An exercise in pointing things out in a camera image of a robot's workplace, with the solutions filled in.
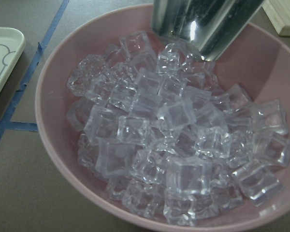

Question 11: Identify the pink bowl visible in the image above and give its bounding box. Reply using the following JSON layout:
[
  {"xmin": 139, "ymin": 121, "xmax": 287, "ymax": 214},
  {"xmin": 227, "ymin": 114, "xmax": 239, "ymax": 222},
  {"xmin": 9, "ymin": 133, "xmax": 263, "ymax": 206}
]
[{"xmin": 35, "ymin": 4, "xmax": 290, "ymax": 232}]

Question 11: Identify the steel ice scoop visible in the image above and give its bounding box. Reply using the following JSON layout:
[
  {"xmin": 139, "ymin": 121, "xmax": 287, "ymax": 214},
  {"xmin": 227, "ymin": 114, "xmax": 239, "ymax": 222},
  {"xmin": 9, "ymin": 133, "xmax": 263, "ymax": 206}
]
[{"xmin": 150, "ymin": 0, "xmax": 263, "ymax": 61}]

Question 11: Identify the pile of clear ice cubes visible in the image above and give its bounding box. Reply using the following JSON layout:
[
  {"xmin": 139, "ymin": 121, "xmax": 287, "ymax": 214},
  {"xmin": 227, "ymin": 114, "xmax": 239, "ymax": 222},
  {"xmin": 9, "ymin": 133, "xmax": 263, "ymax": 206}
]
[{"xmin": 66, "ymin": 31, "xmax": 290, "ymax": 226}]

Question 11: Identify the cream bear tray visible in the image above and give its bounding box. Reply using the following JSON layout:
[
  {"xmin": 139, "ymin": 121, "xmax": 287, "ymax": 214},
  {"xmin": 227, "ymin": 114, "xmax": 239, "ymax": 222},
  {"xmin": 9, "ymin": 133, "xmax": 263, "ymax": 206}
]
[{"xmin": 0, "ymin": 27, "xmax": 26, "ymax": 92}]

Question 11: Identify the bamboo cutting board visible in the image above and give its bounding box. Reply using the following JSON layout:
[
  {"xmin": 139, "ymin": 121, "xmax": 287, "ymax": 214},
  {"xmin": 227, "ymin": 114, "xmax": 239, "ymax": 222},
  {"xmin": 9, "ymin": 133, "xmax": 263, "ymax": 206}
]
[{"xmin": 262, "ymin": 0, "xmax": 290, "ymax": 36}]

